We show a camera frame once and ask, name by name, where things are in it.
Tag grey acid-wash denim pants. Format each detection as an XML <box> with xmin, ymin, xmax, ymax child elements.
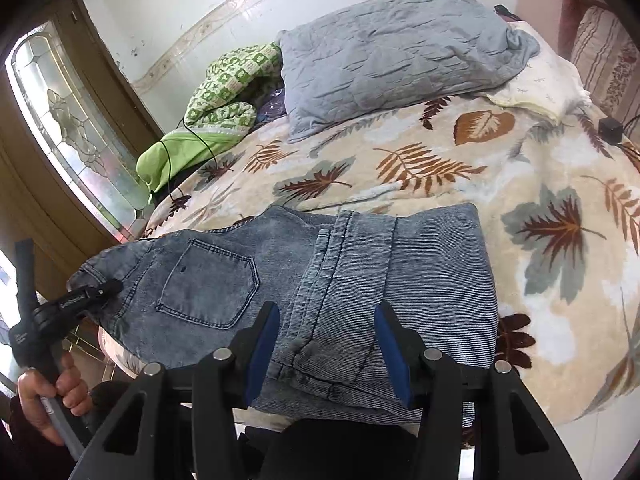
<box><xmin>67</xmin><ymin>204</ymin><xmax>497</xmax><ymax>425</ymax></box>

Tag person's left hand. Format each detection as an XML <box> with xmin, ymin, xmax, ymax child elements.
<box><xmin>17</xmin><ymin>351</ymin><xmax>93</xmax><ymax>446</ymax></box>

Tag stained glass wooden door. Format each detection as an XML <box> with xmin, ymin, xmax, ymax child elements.
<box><xmin>1</xmin><ymin>0</ymin><xmax>160</xmax><ymax>298</ymax></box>

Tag leaf pattern bed blanket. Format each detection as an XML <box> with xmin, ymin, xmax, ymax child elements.
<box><xmin>141</xmin><ymin>96</ymin><xmax>639</xmax><ymax>424</ymax></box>

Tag green patterned quilt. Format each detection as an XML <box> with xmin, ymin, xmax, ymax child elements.
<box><xmin>136</xmin><ymin>42</ymin><xmax>283</xmax><ymax>194</ymax></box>

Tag black power adapter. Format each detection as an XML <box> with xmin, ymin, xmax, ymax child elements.
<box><xmin>598</xmin><ymin>117</ymin><xmax>624</xmax><ymax>145</ymax></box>

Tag purple cloth behind pillow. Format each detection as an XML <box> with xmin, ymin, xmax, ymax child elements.
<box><xmin>256</xmin><ymin>88</ymin><xmax>286</xmax><ymax>125</ymax></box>

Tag cream white folded cloth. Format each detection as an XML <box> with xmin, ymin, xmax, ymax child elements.
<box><xmin>484</xmin><ymin>21</ymin><xmax>592</xmax><ymax>125</ymax></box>

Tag grey quilted pillow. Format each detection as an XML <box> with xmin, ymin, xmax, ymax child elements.
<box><xmin>277</xmin><ymin>0</ymin><xmax>540</xmax><ymax>143</ymax></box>

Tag striped floral sofa cushion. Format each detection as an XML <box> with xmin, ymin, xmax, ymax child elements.
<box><xmin>570</xmin><ymin>6</ymin><xmax>639</xmax><ymax>124</ymax></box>

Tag small black object on sofa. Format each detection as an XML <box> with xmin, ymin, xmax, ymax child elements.
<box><xmin>494</xmin><ymin>4</ymin><xmax>520</xmax><ymax>22</ymax></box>

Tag black cable on quilt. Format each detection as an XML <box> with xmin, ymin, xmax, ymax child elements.
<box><xmin>146</xmin><ymin>116</ymin><xmax>222</xmax><ymax>206</ymax></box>

